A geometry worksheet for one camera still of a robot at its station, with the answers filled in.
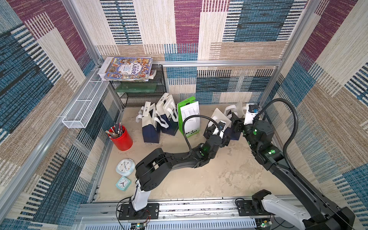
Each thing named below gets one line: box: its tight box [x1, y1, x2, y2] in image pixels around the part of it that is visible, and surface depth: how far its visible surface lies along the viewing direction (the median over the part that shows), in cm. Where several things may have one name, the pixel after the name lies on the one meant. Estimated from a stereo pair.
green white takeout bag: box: [177, 96, 202, 138], surface depth 88 cm
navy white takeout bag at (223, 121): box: [207, 107, 232, 139], surface depth 79 cm
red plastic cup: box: [109, 125, 134, 151], surface depth 98 cm
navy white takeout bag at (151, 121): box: [135, 101, 170, 144], surface depth 87 cm
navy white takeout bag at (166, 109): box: [155, 92, 179, 137], surface depth 90 cm
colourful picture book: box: [97, 56, 157, 82], surface depth 81 cm
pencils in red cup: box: [104, 122, 124, 139], surface depth 91 cm
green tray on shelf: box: [115, 82, 157, 93], surface depth 102 cm
